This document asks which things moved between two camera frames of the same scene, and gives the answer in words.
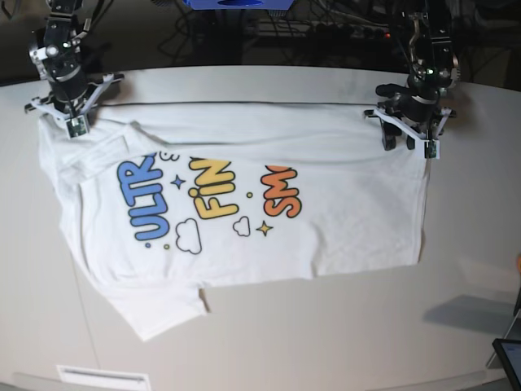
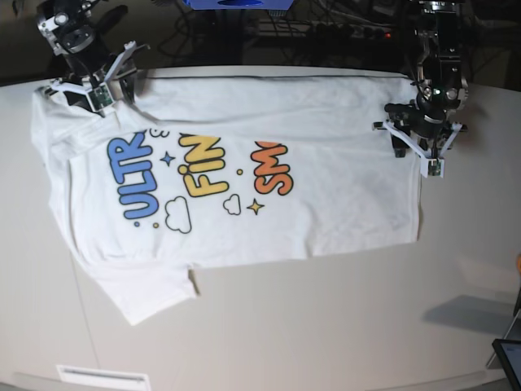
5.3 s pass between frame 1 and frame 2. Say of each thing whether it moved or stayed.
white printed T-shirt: moved
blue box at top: stayed
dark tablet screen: stayed
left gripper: moved
